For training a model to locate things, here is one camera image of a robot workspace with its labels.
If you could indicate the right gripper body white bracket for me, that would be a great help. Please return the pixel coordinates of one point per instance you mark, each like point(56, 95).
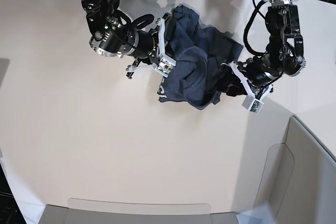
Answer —
point(148, 47)

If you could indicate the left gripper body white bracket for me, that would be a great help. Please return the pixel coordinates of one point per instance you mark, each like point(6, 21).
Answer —
point(254, 76)

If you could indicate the dark blue t-shirt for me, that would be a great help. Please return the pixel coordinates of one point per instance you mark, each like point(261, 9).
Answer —
point(199, 51)

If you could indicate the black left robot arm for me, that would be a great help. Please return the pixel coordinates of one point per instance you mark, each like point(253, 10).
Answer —
point(283, 55)

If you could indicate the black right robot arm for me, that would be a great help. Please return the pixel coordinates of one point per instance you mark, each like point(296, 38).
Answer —
point(114, 34)

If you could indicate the grey right side partition panel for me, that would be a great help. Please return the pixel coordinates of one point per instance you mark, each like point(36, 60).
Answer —
point(310, 196)

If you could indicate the grey partition panel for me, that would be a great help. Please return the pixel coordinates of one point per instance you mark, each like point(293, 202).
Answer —
point(55, 214)
point(310, 196)

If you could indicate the grey front partition panel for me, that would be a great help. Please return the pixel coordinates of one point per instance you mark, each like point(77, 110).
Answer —
point(55, 214)

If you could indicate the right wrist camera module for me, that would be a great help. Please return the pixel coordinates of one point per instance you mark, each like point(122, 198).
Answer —
point(165, 66)

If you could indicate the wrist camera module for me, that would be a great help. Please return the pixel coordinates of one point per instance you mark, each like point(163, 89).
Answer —
point(165, 66)
point(252, 104)

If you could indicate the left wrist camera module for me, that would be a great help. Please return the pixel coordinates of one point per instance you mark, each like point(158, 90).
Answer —
point(252, 104)

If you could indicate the clear acrylic right panel bracket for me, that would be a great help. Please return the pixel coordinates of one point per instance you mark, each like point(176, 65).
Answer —
point(276, 176)

